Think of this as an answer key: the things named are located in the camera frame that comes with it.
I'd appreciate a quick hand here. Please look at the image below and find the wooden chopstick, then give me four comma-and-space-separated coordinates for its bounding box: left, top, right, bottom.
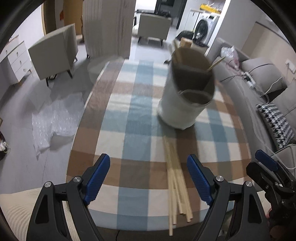
169, 141, 193, 222
164, 136, 178, 225
164, 137, 192, 225

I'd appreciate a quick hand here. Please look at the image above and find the cream cushion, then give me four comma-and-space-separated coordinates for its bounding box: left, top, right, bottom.
0, 187, 79, 241

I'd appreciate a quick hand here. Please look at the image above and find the houndstooth black white pillow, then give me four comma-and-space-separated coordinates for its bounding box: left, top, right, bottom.
256, 103, 295, 149

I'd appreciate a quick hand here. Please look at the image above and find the grey sofa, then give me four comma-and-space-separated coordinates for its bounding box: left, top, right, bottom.
206, 37, 296, 160

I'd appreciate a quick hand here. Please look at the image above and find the white power strip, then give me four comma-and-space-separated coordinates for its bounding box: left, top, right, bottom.
242, 72, 256, 88

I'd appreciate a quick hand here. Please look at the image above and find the bubble wrap sheet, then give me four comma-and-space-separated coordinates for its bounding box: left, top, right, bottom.
32, 92, 84, 156

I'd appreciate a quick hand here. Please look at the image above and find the plaid checkered tablecloth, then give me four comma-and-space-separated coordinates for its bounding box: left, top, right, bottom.
67, 60, 251, 231

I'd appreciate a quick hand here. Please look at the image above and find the white utensil holder cylinder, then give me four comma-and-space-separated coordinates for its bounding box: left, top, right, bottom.
157, 47, 215, 130

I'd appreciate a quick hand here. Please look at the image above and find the chopstick in holder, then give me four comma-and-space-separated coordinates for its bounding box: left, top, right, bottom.
207, 56, 226, 72
173, 39, 182, 63

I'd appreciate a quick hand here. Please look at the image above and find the white drawer cabinet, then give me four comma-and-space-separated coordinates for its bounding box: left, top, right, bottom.
1, 35, 33, 86

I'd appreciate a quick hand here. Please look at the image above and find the beige armchair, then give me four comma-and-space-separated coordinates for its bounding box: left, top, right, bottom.
28, 24, 78, 84
137, 14, 171, 46

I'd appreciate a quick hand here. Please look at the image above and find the washing machine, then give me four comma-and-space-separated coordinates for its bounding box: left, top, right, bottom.
193, 13, 220, 45

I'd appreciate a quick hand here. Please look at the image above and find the beige armchair far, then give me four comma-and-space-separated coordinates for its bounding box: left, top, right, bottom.
137, 14, 171, 46

